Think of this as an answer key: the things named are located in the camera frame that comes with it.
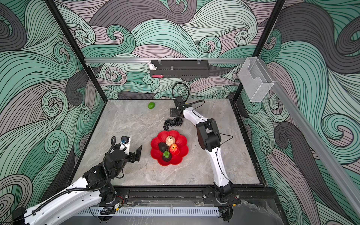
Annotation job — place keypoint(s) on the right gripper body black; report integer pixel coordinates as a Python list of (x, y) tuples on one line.
[(178, 110)]

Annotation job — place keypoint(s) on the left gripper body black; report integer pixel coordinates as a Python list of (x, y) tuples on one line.
[(130, 158)]

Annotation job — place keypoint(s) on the green lime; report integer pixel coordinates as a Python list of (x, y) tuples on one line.
[(151, 105)]

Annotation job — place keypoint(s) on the dark avocado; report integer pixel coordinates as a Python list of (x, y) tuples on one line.
[(163, 147)]

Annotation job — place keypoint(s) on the red flower-shaped bowl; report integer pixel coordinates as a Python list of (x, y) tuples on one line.
[(181, 141)]

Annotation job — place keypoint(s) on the red apple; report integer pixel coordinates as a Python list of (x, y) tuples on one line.
[(174, 149)]

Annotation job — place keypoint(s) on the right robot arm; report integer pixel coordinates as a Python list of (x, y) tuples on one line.
[(209, 139)]

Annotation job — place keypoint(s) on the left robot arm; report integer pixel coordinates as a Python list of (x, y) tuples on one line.
[(93, 188)]

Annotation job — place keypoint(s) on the black grape bunch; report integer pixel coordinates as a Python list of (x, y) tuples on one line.
[(175, 122)]

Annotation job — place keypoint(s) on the white rabbit figurine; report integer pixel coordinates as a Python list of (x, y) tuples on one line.
[(151, 66)]

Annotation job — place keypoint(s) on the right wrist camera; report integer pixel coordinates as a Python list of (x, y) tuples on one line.
[(179, 102)]

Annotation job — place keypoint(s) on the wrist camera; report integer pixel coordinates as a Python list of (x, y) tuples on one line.
[(125, 144), (179, 102)]

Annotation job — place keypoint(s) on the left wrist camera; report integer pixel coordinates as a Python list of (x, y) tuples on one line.
[(125, 144)]

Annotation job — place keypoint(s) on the black wall shelf tray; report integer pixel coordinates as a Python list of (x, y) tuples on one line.
[(185, 69)]

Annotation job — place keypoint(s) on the white perforated cable duct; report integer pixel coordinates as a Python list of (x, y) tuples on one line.
[(156, 211)]

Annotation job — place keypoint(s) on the clear plastic wall bin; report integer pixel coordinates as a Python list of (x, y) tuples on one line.
[(256, 79)]

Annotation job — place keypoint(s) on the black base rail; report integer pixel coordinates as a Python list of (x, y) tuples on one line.
[(203, 194)]

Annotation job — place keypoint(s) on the aluminium rail right wall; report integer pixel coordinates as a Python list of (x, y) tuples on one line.
[(285, 89)]

